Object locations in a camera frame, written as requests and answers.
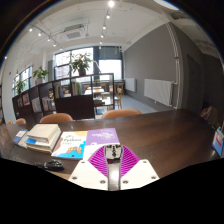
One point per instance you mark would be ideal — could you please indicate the medium potted green plant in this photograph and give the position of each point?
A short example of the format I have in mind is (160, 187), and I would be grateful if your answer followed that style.
(40, 72)

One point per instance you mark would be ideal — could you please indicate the ceiling air conditioner unit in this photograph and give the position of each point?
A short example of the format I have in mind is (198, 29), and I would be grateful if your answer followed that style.
(74, 33)

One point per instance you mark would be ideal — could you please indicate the white-blue illustrated book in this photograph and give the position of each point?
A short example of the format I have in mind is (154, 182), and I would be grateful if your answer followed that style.
(71, 143)

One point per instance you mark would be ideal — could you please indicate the small potted green plant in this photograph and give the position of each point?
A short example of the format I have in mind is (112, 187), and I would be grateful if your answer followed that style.
(20, 86)

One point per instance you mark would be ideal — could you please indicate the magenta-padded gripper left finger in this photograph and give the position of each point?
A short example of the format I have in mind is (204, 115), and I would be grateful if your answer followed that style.
(87, 173)

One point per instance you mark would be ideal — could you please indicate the small white wall radiator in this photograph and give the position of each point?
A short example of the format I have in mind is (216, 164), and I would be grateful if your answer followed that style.
(130, 85)

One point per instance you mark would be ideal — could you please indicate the tall bookshelf with books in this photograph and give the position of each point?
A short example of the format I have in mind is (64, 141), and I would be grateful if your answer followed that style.
(1, 110)

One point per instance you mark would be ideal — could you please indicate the orange chairs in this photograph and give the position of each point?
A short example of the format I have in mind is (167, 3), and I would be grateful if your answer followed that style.
(56, 118)

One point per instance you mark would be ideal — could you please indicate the round white ceiling lamps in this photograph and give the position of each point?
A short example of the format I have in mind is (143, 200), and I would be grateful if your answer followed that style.
(166, 4)

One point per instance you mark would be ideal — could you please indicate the blue and white book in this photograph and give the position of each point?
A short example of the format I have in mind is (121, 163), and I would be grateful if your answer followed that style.
(20, 135)

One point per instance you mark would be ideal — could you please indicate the purple and white book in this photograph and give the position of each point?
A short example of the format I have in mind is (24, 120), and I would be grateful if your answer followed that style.
(100, 136)

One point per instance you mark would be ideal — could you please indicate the large potted green plant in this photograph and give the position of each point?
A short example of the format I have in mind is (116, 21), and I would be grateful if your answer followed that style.
(81, 61)

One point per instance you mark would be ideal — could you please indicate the dark open shelf unit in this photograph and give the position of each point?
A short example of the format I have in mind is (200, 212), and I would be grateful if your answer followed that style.
(75, 106)

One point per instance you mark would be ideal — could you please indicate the white wall pipes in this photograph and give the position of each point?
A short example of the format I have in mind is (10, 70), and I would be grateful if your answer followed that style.
(177, 66)

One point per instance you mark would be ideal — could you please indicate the stack of books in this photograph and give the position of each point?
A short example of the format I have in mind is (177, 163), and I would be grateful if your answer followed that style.
(43, 131)

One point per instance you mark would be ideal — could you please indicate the large white wall radiator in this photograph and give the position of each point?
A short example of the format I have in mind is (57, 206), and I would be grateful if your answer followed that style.
(158, 91)

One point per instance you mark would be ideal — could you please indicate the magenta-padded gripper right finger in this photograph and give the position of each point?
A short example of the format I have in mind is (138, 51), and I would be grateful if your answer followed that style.
(140, 173)

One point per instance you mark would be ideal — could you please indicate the blue standing card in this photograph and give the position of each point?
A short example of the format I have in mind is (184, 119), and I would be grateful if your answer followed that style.
(218, 141)

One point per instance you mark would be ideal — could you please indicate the small ceiling spotlights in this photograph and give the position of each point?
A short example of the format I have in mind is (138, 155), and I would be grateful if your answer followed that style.
(111, 3)

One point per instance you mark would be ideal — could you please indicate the thin white book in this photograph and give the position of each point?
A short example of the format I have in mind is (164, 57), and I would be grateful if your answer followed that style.
(24, 142)

